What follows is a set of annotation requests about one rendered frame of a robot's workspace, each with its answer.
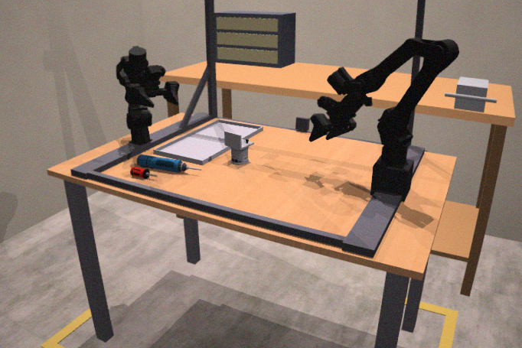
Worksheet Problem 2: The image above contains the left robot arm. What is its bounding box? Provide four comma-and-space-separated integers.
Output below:
327, 37, 459, 168

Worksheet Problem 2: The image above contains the blue electric screwdriver barrel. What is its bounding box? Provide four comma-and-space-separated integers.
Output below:
137, 154, 202, 173

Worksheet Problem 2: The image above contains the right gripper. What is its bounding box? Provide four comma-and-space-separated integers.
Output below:
125, 74, 180, 108

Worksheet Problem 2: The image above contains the grey metal bracket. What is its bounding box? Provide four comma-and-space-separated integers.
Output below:
224, 131, 254, 150

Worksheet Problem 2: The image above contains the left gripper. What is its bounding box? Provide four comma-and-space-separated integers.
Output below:
309, 100, 357, 142

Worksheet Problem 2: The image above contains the red screwdriver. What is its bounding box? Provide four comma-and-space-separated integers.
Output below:
130, 167, 158, 179

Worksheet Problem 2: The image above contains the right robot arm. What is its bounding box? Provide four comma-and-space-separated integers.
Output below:
116, 46, 166, 145

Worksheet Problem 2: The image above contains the grey cylindrical joint module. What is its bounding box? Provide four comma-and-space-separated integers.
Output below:
230, 147, 250, 165

